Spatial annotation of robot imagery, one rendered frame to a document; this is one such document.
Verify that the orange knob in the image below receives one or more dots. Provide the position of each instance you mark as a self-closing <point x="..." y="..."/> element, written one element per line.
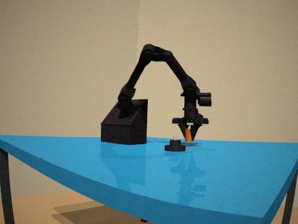
<point x="188" y="136"/>

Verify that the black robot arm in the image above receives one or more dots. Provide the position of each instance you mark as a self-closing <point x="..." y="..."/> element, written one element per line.
<point x="153" y="53"/>

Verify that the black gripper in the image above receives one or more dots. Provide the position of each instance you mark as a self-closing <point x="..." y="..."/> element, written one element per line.
<point x="190" y="114"/>

